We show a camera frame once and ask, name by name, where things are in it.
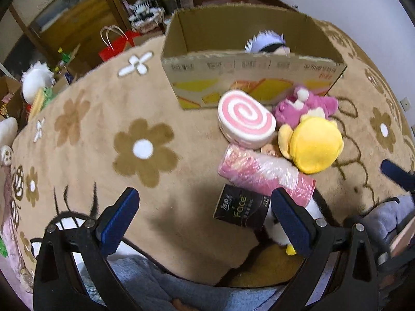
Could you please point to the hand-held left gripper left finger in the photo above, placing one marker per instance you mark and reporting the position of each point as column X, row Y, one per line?
column 118, row 223

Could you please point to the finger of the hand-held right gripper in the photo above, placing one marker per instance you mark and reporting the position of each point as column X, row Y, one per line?
column 397, row 260
column 400, row 174

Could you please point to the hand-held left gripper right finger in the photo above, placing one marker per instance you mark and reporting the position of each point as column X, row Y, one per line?
column 293, row 223

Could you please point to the black and white penguin plush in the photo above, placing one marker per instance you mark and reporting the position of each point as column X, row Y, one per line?
column 275, row 233

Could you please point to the grey soft cloth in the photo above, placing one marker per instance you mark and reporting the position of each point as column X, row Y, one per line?
column 385, row 220

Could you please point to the black tissue pack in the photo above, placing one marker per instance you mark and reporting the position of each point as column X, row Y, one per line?
column 236, row 207

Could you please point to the pink plastic-wrapped roll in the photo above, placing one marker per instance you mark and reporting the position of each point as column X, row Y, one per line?
column 253, row 168

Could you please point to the yellow plush toy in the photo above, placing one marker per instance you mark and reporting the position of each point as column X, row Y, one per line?
column 314, row 145

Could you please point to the pink bear plush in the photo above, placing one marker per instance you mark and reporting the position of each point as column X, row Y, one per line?
column 288, row 111

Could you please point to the pink swirl roll plush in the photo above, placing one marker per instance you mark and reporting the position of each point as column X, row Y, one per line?
column 243, row 113

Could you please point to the cardboard box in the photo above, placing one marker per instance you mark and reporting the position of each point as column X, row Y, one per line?
column 207, row 71

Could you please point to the purple-haired plush doll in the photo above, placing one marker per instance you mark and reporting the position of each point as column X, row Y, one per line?
column 266, row 40

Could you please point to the brown flower blanket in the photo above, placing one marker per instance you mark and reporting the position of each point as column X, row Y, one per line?
column 97, row 168

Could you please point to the person's grey pants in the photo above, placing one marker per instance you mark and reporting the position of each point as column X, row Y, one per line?
column 155, row 285

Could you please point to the pink printed cloth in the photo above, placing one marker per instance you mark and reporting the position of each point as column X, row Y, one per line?
column 9, row 220

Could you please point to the white fluffy plush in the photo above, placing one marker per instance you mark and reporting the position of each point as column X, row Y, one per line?
column 35, row 81

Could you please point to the green bottle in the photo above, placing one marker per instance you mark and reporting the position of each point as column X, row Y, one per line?
column 64, row 57

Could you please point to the red paper bag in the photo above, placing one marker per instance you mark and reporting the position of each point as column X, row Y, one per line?
column 116, row 47

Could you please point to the woven basket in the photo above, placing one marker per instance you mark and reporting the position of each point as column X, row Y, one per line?
column 146, row 19

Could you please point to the wooden cabinet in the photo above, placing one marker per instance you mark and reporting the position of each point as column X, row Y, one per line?
column 77, row 16

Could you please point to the wall socket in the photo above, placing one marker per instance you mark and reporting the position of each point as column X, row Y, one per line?
column 406, row 103

